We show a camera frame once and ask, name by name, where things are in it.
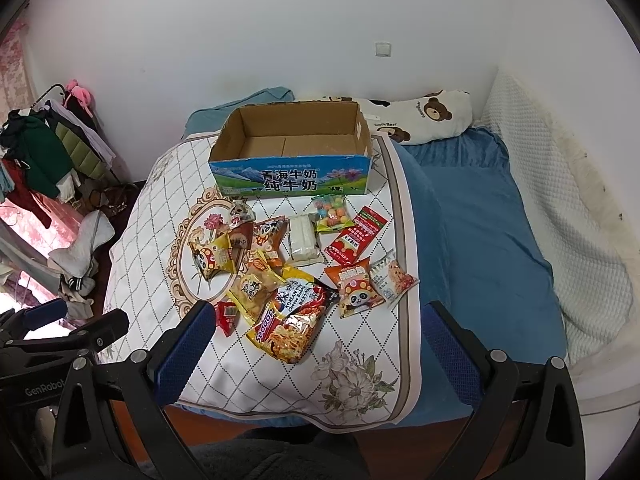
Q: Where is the small red candy packet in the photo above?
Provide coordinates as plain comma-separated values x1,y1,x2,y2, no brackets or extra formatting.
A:
214,300,239,337

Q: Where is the yellow panda snack bag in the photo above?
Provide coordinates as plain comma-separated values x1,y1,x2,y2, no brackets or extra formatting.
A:
188,233,235,282

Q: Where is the Sedaap instant noodle packet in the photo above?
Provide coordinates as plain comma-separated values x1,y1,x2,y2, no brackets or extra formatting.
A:
246,278,338,364

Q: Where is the brown cake packet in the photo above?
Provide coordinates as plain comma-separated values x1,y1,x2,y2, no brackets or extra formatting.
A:
228,221,254,264

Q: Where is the orange panda snack bag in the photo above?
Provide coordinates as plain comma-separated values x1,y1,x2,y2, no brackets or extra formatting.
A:
324,258,385,318
252,216,288,268

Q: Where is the small green white packet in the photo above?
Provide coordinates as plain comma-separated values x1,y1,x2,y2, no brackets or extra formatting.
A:
229,198,255,230

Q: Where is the clear bear biscuit bag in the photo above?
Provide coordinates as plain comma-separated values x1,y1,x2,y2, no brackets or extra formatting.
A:
370,250,419,309

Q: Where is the white wafer packet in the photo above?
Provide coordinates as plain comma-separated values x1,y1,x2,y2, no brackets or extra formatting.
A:
288,214,324,268

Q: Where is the red white snack packet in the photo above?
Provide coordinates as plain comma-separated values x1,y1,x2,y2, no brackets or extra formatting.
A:
324,206,388,266

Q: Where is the colourful candy ball bag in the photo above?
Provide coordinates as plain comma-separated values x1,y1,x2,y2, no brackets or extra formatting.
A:
312,195,354,234

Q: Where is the yellow rice cracker bag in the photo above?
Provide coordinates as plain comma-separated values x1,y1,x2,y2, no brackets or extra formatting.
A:
227,250,285,325

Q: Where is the blue bed sheet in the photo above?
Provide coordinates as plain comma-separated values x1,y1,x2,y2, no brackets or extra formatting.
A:
389,127,569,428

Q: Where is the white knitted blanket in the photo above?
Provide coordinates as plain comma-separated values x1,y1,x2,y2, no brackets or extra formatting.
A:
474,66,640,416

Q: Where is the clothes rack with clothes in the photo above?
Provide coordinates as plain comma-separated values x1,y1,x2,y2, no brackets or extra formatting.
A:
1,79,125,229

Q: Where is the teal pillow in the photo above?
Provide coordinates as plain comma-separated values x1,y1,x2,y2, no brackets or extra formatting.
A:
182,87,295,140

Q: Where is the cardboard milk box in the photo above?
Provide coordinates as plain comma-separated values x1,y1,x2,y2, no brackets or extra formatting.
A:
208,101,373,198

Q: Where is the bear print pillow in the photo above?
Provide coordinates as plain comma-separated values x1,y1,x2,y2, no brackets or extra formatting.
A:
328,90,473,145

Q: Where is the white wall switch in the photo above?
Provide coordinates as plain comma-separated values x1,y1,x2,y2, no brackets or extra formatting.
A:
374,41,392,58

